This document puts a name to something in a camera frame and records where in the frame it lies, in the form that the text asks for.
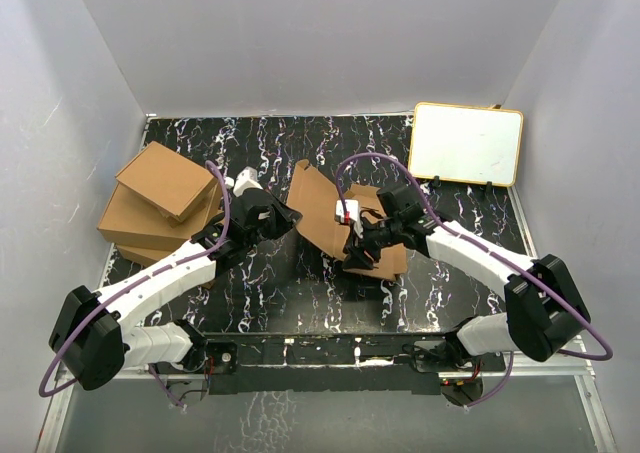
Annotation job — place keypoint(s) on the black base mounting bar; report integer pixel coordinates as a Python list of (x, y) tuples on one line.
[(420, 363)]

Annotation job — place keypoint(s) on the brown cardboard box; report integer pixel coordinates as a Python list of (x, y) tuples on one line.
[(315, 196)]

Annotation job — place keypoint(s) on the middle folded cardboard box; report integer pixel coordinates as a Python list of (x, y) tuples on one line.
[(128, 220)]

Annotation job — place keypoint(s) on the top small folded cardboard box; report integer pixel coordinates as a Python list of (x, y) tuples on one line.
[(172, 183)]

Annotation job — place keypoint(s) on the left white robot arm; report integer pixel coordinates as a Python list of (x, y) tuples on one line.
[(99, 333)]

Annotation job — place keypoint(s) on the aluminium frame rail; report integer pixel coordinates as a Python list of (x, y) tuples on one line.
[(529, 407)]

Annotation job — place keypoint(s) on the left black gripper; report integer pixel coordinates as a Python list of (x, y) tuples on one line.
[(287, 219)]

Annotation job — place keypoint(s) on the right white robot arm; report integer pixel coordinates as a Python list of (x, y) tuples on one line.
[(544, 309)]

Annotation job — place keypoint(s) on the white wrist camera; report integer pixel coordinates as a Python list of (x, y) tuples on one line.
[(246, 179), (347, 212)]

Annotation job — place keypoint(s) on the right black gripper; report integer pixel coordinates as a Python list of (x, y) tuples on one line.
[(357, 257)]

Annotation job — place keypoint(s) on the bottom folded cardboard box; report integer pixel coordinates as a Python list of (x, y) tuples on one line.
[(142, 256)]

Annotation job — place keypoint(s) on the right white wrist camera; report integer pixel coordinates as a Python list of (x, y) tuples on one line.
[(347, 212)]

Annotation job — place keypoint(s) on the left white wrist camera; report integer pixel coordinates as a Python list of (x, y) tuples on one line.
[(246, 179)]

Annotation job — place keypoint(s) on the white board yellow frame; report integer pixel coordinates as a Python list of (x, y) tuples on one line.
[(465, 144)]

